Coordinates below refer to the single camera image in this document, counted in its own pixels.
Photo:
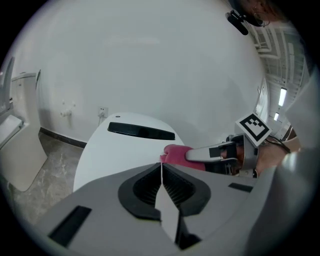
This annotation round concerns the long ceiling lamp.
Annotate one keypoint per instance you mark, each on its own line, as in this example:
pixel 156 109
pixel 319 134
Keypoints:
pixel 282 96
pixel 276 116

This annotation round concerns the white door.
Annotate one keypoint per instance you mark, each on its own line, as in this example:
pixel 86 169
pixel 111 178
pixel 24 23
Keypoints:
pixel 262 105

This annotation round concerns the bundle of white ceiling pipes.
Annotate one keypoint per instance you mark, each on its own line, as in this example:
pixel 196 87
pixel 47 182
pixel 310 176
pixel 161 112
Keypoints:
pixel 270 52

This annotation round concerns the black head-worn camera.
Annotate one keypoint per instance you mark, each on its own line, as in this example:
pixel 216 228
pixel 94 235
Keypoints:
pixel 237 22

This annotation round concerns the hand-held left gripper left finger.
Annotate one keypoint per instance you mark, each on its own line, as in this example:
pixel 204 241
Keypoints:
pixel 100 212

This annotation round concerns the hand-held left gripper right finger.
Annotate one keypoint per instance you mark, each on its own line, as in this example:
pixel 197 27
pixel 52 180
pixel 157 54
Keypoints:
pixel 220 212

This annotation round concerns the white smart toilet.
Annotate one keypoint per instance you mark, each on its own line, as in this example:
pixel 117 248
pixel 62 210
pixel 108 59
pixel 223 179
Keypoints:
pixel 140 118

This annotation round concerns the person's right hand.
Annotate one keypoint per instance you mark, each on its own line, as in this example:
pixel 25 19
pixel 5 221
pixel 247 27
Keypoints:
pixel 238 153

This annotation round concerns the person's head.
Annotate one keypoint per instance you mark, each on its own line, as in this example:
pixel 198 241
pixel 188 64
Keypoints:
pixel 253 11

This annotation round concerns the white wall socket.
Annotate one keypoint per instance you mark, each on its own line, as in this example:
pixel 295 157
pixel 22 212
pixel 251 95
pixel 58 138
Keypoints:
pixel 102 110

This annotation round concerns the white toilet lid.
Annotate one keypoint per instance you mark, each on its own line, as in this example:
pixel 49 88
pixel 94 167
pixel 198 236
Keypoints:
pixel 112 155

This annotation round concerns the white toilet with tank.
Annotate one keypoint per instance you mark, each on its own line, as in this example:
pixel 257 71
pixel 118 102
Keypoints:
pixel 25 150

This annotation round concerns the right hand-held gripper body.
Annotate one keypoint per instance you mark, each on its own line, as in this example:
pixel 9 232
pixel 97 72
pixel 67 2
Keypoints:
pixel 253 130

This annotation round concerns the person's right forearm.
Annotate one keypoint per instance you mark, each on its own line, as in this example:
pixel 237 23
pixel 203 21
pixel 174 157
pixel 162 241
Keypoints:
pixel 272 160

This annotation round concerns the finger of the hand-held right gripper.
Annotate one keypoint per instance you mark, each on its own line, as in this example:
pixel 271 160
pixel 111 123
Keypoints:
pixel 222 168
pixel 200 153

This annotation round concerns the red cloth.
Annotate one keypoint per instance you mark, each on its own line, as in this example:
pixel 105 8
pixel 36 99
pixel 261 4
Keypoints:
pixel 175 155

